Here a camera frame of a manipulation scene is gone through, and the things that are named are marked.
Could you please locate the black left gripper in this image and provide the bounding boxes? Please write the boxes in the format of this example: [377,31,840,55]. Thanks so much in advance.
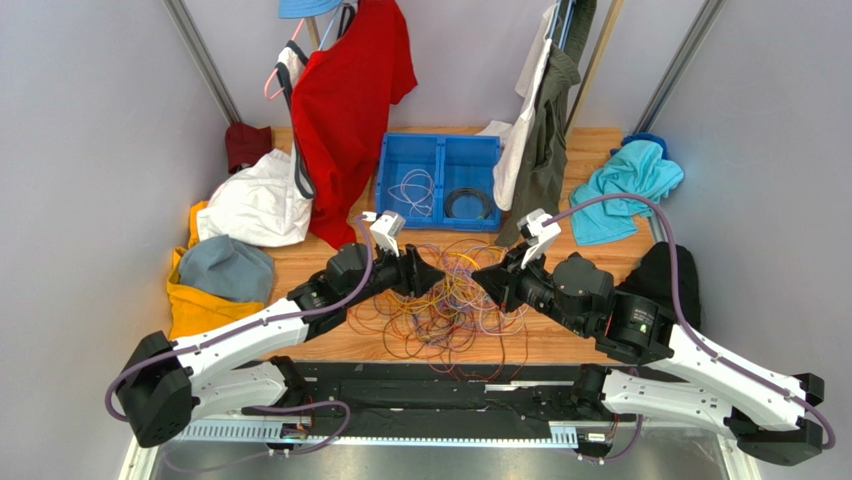
[343,236,446,310]

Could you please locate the coloured wires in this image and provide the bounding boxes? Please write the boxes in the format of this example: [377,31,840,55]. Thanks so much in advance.
[346,238,530,382]

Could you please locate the pale wire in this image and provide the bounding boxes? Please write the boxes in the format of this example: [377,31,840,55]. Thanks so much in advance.
[386,167,437,218]

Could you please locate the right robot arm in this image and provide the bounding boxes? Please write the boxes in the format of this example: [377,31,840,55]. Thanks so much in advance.
[471,244,829,467]

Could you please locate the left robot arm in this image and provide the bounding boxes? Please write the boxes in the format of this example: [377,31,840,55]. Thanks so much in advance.
[107,243,445,448]

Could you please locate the olive green hanging garment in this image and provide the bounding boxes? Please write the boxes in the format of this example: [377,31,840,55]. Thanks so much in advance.
[496,1,597,247]

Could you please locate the blue divided plastic bin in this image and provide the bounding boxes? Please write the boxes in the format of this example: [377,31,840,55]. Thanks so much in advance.
[374,132,501,232]

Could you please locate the white cloth with black trim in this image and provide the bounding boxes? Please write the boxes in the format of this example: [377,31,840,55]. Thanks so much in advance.
[196,41,317,249]

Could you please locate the grey-blue cloth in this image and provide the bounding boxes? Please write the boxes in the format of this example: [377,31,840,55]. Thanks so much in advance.
[178,235,275,303]

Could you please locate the turquoise cloth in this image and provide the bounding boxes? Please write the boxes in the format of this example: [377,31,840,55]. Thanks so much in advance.
[570,141,684,246]

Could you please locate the red t-shirt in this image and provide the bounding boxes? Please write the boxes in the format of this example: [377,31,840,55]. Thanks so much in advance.
[291,1,418,249]

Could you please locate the dark blue cloth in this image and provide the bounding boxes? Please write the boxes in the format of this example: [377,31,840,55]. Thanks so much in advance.
[609,132,671,160]

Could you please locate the dark red cloth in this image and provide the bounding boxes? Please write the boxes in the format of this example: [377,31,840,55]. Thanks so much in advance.
[225,122,273,174]

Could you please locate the wooden pole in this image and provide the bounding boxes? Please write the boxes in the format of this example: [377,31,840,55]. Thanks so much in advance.
[565,0,625,139]

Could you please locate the yellow cloth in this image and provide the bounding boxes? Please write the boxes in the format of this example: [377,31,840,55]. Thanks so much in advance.
[166,201,265,340]

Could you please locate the pink hanger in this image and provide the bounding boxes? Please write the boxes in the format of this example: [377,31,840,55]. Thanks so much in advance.
[263,18,308,101]

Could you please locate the blue hat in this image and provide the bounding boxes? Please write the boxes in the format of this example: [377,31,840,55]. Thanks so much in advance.
[278,0,343,19]

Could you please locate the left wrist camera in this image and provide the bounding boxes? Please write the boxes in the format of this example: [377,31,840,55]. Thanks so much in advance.
[362,210,406,257]

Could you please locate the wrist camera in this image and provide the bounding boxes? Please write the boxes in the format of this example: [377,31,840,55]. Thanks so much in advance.
[362,210,406,257]
[516,208,561,269]

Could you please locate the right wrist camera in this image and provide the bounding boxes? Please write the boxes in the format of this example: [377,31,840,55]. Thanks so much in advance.
[516,208,561,269]

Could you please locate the coiled black cable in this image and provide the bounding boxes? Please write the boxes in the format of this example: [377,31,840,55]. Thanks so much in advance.
[443,186,496,221]

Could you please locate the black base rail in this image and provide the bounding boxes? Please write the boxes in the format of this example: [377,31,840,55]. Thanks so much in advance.
[182,362,733,448]

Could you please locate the metal corner rail right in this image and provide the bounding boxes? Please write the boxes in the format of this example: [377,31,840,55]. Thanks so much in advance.
[633,0,726,133]

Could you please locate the metal corner rail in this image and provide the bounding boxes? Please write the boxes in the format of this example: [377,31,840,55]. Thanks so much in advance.
[162,0,242,124]
[633,0,726,133]

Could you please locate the metal corner rail left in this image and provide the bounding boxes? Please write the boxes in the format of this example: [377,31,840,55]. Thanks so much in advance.
[162,0,242,124]

